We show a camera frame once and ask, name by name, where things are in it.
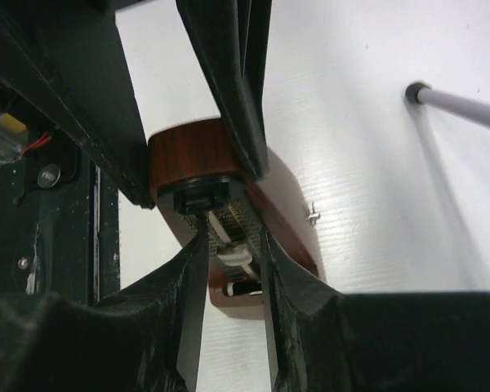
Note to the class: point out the lilac perforated music stand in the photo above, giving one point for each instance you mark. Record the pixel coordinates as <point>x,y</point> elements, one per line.
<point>418,93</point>

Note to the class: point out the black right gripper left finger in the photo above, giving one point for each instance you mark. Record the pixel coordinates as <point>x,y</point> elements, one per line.
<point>146,337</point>

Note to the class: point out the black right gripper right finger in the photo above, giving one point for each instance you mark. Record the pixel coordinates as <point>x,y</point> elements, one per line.
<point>319,339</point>

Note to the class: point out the brown wooden metronome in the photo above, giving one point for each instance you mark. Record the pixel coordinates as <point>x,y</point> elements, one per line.
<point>195,175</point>

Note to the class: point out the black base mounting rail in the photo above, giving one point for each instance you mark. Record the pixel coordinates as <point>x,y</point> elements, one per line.
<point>58,210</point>

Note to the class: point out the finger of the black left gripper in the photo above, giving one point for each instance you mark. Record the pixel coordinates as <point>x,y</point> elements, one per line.
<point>230,40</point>
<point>67,60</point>

